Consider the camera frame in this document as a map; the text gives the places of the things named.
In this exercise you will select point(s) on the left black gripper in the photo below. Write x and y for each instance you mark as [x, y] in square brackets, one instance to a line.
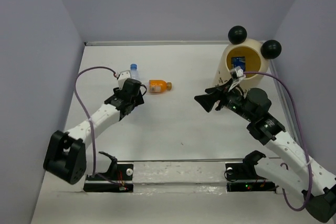
[138, 99]

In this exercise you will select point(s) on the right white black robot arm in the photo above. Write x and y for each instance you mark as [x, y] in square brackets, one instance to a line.
[306, 179]

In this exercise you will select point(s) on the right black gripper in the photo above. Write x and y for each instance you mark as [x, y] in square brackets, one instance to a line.
[208, 100]

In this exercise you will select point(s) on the cream bin with black ears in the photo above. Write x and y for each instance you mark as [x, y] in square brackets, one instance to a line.
[249, 54]

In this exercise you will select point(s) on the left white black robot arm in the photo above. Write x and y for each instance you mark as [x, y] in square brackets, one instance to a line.
[66, 153]

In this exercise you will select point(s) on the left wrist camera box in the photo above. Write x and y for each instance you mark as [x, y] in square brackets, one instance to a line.
[122, 78]

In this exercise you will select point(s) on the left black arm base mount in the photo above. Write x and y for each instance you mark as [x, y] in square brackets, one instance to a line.
[118, 178]

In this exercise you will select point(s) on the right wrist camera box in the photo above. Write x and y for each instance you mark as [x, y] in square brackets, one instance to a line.
[236, 77]

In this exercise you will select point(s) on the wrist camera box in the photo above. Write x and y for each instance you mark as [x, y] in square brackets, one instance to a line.
[236, 77]
[122, 78]

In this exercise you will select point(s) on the upright-lying blue label water bottle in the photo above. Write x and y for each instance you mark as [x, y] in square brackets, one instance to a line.
[134, 71]

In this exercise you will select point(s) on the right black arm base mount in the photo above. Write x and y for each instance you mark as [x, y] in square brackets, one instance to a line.
[241, 179]

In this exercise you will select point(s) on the orange juice bottle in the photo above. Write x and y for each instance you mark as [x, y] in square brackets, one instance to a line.
[159, 86]

